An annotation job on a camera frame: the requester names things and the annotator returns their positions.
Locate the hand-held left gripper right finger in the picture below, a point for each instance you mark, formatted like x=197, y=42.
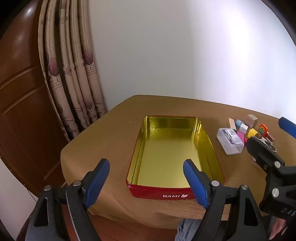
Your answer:
x=196, y=185

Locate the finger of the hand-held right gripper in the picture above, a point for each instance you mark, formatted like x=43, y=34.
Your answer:
x=260, y=148
x=288, y=126

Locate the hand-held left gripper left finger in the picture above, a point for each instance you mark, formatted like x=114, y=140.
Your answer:
x=97, y=183

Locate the yellow block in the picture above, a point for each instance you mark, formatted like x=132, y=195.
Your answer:
x=252, y=132

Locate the red round colourful clip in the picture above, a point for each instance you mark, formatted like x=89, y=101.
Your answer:
x=263, y=129

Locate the magenta block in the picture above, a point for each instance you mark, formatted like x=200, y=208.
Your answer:
x=241, y=135

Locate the white zigzag block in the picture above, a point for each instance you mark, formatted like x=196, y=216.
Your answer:
x=242, y=128

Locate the clear plastic box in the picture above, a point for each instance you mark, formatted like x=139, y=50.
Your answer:
x=230, y=140

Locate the red tin box gold inside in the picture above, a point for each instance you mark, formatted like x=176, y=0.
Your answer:
x=166, y=148

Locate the person's right hand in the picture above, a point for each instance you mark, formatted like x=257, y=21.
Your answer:
x=277, y=228

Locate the brown block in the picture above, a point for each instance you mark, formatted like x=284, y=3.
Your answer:
x=270, y=137

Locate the grey beige cube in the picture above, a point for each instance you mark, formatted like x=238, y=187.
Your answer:
x=252, y=120

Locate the blue block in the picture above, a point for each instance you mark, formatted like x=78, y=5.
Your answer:
x=239, y=122

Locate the beige eraser block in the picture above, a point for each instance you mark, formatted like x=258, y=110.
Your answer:
x=232, y=124

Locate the person's clothing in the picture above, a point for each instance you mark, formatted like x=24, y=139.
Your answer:
x=185, y=229

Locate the brown wooden door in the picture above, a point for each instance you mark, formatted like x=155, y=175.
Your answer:
x=23, y=104

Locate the beige printed curtain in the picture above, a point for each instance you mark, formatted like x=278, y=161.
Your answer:
x=69, y=69

